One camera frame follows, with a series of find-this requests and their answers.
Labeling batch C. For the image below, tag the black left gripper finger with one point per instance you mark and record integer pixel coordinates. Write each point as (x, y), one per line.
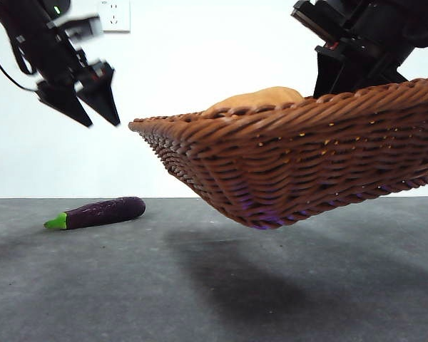
(62, 101)
(100, 96)

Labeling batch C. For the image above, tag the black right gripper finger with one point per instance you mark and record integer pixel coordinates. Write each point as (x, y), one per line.
(378, 75)
(326, 75)

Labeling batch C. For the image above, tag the brown potato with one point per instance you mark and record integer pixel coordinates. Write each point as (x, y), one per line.
(264, 98)

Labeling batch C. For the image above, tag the brown woven wicker basket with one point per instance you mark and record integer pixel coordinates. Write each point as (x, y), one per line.
(289, 171)

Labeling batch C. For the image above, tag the purple eggplant with green stem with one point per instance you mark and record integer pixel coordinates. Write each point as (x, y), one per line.
(107, 213)

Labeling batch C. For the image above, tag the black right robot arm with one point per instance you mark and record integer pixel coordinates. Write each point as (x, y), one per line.
(378, 25)

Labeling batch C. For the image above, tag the pale grey left wrist camera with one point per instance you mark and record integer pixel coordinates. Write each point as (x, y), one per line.
(85, 26)

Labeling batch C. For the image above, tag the white wall socket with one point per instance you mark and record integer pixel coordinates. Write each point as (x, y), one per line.
(117, 21)

